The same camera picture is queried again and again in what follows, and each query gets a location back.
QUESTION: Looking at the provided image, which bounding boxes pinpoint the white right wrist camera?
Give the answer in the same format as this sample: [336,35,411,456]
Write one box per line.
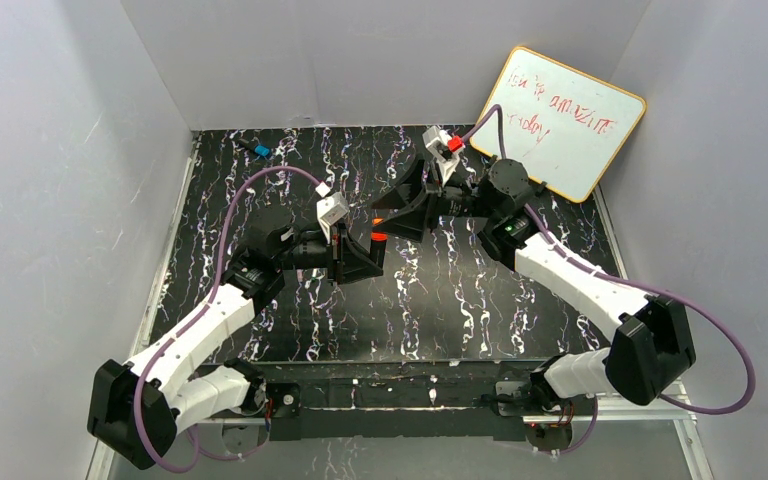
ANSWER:
[422,125,465,185]

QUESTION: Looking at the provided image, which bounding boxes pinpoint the blue pen cap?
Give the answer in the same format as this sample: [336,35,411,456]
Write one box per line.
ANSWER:
[254,145,271,158]

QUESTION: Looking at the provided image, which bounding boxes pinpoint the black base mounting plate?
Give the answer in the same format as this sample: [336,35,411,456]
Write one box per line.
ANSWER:
[221,357,597,442]

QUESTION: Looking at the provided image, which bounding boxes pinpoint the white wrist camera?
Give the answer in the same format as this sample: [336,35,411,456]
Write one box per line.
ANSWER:
[316,192,349,244]
[422,125,465,185]

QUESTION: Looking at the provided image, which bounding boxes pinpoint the black orange highlighter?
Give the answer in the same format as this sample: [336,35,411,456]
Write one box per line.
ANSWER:
[369,218,388,268]

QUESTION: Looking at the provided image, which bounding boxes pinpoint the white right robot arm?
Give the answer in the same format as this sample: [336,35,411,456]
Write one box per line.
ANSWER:
[371,157,696,409]

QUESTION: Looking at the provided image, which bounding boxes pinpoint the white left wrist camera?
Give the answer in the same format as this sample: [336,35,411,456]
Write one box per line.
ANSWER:
[316,192,349,244]

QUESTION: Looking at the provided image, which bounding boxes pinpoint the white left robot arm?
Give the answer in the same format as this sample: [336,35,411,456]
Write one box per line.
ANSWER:
[87,220,388,470]

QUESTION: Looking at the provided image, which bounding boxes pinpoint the aluminium rail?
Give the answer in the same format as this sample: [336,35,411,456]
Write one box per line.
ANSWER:
[517,380,697,424]

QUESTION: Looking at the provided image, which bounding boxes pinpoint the yellow-framed whiteboard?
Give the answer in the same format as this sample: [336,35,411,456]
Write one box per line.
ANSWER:
[469,47,647,203]

